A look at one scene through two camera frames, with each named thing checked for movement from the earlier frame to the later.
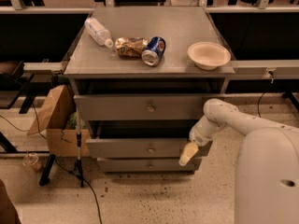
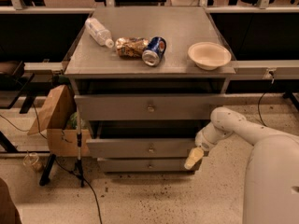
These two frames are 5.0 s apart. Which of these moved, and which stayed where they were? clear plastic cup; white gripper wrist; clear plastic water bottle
Moved: white gripper wrist
Stayed: clear plastic water bottle; clear plastic cup
